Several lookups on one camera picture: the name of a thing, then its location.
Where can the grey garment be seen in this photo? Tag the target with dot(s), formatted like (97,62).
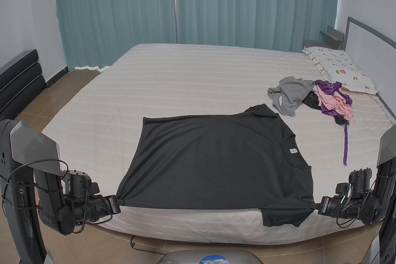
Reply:
(290,92)

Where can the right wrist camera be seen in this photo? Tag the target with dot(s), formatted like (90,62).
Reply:
(342,188)

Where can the grey bedside table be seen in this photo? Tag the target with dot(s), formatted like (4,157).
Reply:
(332,35)

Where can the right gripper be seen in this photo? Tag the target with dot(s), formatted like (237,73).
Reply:
(329,206)

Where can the black T-shirt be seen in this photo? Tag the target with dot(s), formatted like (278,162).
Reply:
(216,160)

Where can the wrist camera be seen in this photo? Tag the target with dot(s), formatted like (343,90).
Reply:
(95,188)
(342,188)

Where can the bed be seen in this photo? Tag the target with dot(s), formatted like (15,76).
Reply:
(191,80)

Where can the pile of clothes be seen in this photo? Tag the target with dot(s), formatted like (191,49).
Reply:
(332,100)

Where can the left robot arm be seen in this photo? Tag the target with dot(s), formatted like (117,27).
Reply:
(31,145)

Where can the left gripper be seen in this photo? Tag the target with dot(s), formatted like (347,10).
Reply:
(105,208)

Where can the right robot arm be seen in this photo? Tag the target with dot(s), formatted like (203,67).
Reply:
(386,182)

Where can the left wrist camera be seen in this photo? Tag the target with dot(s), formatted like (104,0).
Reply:
(95,188)

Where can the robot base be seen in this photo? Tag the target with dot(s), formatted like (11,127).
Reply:
(210,257)

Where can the white printed pillow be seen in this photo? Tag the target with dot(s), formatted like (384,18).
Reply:
(340,68)

